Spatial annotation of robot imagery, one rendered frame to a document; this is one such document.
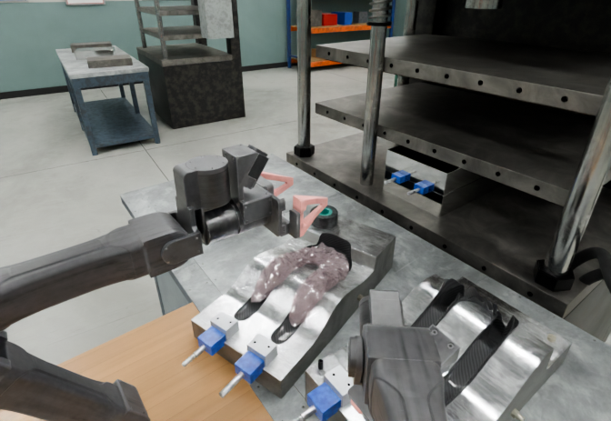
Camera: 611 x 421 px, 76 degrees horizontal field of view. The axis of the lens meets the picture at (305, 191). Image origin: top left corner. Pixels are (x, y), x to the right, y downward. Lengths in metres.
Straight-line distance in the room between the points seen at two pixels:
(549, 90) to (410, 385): 0.95
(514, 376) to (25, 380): 0.73
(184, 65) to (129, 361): 4.13
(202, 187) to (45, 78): 7.01
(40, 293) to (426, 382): 0.42
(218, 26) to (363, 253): 3.92
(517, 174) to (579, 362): 0.51
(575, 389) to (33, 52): 7.32
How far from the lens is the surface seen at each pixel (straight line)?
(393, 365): 0.39
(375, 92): 1.50
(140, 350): 1.01
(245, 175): 0.57
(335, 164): 1.82
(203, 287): 1.11
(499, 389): 0.83
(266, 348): 0.83
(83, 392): 0.67
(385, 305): 0.50
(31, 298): 0.55
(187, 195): 0.54
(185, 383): 0.92
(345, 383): 0.74
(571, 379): 1.04
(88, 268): 0.54
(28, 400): 0.64
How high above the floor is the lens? 1.52
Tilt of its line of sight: 28 degrees down
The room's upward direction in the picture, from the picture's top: straight up
